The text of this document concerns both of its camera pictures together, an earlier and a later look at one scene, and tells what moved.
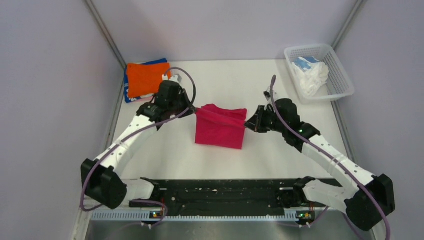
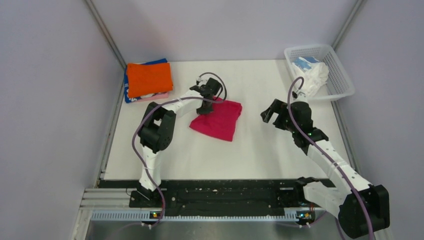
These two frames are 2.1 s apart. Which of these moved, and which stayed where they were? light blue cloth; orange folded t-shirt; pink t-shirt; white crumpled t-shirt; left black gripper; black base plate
Moved: pink t-shirt; left black gripper
Stayed: light blue cloth; orange folded t-shirt; black base plate; white crumpled t-shirt
